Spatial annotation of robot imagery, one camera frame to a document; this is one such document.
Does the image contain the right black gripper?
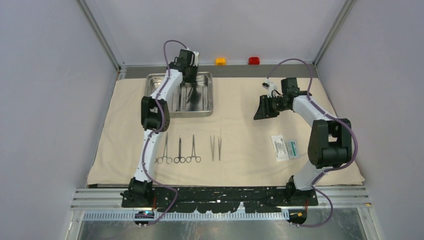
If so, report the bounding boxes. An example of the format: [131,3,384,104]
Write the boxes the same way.
[254,94,290,120]

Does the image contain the wire mesh steel basket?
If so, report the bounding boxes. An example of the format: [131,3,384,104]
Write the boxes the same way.
[143,69,214,119]

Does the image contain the white sterile pouch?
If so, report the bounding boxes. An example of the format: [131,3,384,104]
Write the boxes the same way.
[270,134,290,162]

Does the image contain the green white packet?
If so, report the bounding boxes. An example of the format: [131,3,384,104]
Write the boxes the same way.
[285,139,300,159]

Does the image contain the beige cloth wrap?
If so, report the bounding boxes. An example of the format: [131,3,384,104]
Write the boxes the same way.
[87,77,311,187]

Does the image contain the steel tweezers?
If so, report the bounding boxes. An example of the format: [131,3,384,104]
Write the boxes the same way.
[209,135,215,161]
[218,136,222,161]

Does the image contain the short steel scissors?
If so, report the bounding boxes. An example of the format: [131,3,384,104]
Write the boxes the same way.
[173,136,187,164]

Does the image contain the long steel forceps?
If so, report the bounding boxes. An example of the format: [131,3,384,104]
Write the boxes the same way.
[155,133,173,164]

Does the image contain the steel scalpel handle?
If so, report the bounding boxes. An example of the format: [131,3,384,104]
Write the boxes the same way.
[186,84,195,103]

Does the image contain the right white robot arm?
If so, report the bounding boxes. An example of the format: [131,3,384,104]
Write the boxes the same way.
[253,77,353,205]

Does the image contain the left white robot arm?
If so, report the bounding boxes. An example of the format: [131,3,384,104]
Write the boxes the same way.
[121,48,200,208]

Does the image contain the right steel tray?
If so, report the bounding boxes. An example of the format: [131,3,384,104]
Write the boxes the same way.
[177,72,213,113]

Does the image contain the steel tray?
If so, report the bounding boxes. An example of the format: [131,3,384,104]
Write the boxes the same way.
[177,72,213,113]
[144,74,182,114]

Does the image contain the yellow button block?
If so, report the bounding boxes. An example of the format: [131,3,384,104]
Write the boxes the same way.
[214,57,227,66]

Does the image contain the left steel tray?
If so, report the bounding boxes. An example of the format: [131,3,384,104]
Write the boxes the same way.
[144,74,182,114]

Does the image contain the red button block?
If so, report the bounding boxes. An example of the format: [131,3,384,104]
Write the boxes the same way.
[248,56,261,65]

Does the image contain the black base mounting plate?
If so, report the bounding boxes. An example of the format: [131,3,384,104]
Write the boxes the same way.
[121,186,318,214]

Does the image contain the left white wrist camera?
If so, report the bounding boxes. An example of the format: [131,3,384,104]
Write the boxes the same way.
[192,51,200,67]

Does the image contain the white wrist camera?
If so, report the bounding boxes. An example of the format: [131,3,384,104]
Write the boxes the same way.
[262,78,278,98]
[192,51,200,67]

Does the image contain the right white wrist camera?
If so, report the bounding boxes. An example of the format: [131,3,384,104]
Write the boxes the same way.
[262,78,278,98]

